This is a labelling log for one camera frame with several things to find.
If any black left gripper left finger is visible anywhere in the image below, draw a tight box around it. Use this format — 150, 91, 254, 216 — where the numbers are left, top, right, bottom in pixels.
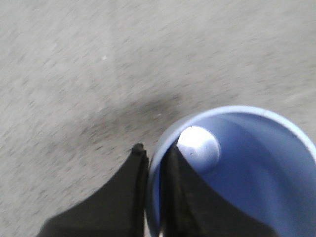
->
38, 144, 149, 237

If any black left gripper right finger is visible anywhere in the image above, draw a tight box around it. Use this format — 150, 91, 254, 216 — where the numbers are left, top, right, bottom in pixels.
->
159, 145, 278, 237

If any blue plastic cup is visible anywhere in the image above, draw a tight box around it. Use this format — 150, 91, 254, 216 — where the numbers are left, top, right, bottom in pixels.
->
146, 105, 316, 237

